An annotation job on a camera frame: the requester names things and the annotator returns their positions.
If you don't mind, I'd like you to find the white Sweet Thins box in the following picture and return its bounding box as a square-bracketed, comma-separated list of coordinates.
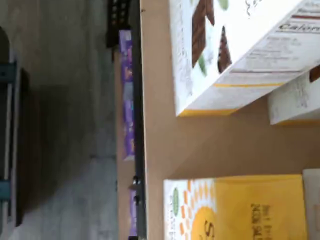
[266, 65, 320, 126]
[168, 0, 320, 118]

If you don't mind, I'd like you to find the teal and dark frame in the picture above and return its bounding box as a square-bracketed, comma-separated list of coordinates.
[0, 24, 31, 228]

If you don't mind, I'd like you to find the black metal shelving rack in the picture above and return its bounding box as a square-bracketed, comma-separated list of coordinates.
[105, 0, 149, 240]

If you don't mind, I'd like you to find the white yellow Simple Mills box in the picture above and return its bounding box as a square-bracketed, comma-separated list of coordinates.
[162, 173, 309, 240]

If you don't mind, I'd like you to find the purple packaged item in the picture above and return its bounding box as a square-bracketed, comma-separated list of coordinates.
[113, 46, 137, 240]

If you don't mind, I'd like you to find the purple snack box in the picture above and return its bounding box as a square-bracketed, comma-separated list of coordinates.
[128, 189, 139, 237]
[118, 29, 134, 85]
[121, 98, 136, 161]

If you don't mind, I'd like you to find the brown particle shelf board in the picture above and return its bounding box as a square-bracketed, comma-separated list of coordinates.
[139, 0, 320, 240]

